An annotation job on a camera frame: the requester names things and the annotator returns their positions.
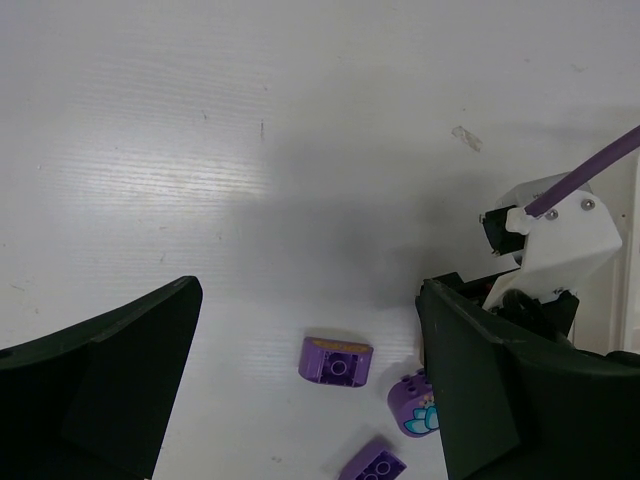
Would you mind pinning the purple curved lego brick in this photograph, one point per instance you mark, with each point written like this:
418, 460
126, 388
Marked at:
335, 362

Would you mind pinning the round purple flower lego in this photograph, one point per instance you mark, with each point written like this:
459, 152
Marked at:
412, 404

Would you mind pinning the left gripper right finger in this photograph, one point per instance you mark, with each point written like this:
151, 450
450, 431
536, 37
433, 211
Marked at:
513, 404

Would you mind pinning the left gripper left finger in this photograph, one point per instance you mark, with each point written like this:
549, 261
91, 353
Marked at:
93, 401

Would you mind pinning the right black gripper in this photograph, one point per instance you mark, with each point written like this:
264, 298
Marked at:
552, 320

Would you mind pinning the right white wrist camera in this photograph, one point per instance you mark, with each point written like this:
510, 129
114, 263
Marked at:
556, 252

